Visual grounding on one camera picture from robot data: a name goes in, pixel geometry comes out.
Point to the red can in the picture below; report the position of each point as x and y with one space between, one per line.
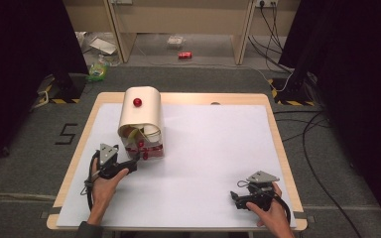
185 55

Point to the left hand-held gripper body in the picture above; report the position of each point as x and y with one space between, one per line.
107 162

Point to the white table sheet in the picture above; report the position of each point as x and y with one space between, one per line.
205 158

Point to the beige wooden desk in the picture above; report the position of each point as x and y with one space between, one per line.
178 16

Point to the red drawer with knobs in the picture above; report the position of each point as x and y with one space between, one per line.
152 151

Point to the white wall socket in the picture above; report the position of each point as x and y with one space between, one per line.
266 2

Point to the yellow-green item in box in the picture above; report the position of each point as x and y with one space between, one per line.
133 134

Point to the clear plastic container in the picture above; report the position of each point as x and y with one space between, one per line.
176 41

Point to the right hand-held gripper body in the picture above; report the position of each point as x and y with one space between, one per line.
260 193

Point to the black curtain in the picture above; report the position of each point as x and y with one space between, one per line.
23 66
360 82

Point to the white paper sheet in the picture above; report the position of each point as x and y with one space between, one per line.
103 45

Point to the cream roll-top bread box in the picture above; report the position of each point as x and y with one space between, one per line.
142 112

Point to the hazard-striped stand base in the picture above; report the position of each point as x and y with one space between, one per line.
292 95
63 89

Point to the person's right hand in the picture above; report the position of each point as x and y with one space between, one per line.
273 216

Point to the white item in box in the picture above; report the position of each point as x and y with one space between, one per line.
152 130

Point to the person's left hand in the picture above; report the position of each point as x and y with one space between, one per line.
104 191

